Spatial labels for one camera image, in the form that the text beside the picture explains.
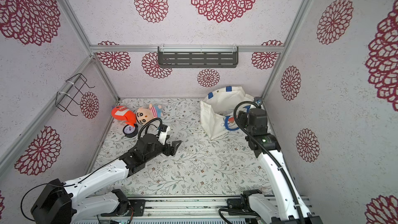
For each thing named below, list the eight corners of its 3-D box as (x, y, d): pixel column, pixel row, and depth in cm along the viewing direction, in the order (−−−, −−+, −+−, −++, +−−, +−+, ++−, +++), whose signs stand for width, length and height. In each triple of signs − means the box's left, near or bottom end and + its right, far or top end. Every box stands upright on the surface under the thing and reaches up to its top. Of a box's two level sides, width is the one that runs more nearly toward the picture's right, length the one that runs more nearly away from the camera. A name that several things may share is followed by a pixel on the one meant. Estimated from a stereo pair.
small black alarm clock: (123, 137, 101) (120, 134, 98) (127, 127, 106) (124, 123, 103) (136, 137, 101) (134, 134, 98) (139, 127, 106) (137, 123, 103)
